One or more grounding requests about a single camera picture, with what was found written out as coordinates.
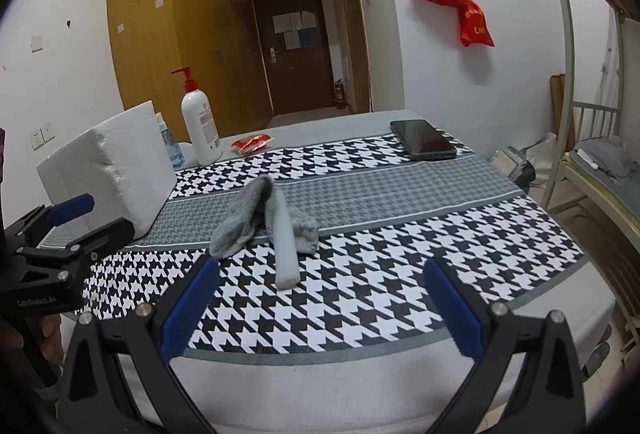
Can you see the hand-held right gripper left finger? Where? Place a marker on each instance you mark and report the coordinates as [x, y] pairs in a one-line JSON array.
[[192, 304]]

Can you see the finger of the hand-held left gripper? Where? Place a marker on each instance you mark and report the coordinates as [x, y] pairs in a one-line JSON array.
[[110, 236], [72, 208]]

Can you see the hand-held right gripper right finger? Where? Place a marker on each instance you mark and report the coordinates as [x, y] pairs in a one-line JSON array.
[[452, 306]]

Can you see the light grey sock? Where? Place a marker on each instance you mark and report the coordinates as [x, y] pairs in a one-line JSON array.
[[285, 254]]

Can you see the person's left hand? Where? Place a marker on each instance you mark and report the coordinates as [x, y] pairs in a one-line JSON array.
[[50, 339]]

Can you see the white styrofoam block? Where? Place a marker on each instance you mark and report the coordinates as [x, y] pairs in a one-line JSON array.
[[110, 163]]

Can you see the small bottle blue label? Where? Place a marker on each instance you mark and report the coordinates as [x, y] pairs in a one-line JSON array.
[[172, 148]]

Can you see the white pump bottle red top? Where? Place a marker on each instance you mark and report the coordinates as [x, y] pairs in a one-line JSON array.
[[200, 128]]

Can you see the red snack packet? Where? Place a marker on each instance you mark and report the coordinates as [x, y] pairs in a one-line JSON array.
[[251, 143]]

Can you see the black smartphone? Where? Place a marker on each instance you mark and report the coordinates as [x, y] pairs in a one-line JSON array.
[[422, 138]]

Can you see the white plastic bag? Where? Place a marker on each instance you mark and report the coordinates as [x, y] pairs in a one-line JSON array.
[[540, 153]]

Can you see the wooden wardrobe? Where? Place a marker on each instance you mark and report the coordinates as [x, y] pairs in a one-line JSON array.
[[165, 38]]

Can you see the grey clothes pile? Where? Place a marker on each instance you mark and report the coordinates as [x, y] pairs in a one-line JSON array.
[[607, 161]]

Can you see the leaning wooden board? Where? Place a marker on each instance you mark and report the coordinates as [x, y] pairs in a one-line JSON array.
[[558, 103]]

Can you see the red fire extinguisher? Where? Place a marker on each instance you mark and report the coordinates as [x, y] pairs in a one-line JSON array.
[[340, 94]]

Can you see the dark brown entrance door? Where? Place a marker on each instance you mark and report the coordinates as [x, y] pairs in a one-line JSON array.
[[300, 73]]

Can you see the blue paper on door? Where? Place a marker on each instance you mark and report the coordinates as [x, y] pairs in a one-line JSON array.
[[299, 39]]

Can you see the white papers on door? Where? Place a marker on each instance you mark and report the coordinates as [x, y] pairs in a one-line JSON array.
[[294, 21]]

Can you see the light wooden side door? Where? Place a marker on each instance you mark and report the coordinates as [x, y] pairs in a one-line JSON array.
[[355, 38]]

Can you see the white metal bunk bed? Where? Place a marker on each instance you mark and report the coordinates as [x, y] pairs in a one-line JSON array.
[[565, 13]]

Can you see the white wall socket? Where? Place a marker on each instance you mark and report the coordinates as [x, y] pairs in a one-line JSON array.
[[36, 138]]

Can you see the white wall switch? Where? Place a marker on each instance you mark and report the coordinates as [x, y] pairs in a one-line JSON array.
[[48, 132]]

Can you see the white wall plate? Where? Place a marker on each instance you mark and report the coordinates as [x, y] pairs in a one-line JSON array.
[[37, 42]]

